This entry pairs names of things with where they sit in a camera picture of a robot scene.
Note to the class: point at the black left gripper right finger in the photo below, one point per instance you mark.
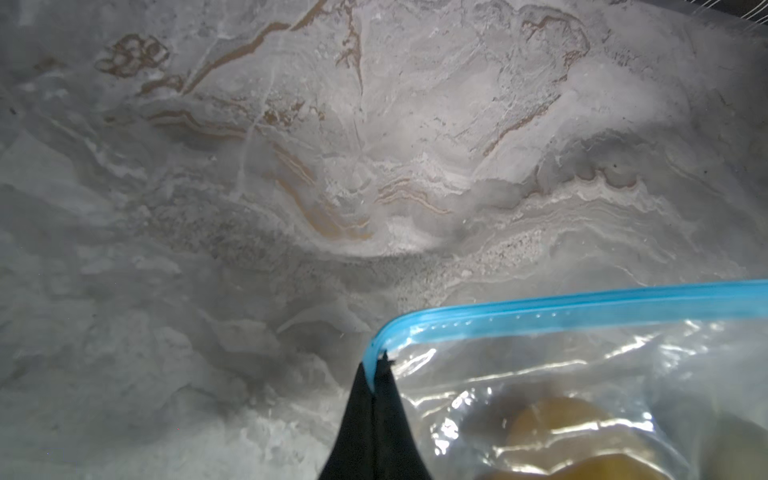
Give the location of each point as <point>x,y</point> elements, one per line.
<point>396,456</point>

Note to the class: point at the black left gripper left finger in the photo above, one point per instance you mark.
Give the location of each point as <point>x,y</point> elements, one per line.
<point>352,456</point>

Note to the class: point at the yellow toy potato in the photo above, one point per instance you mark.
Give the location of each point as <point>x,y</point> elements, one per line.
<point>571,438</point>

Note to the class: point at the clear zip bag blue zipper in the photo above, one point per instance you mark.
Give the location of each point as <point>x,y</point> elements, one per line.
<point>670,359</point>

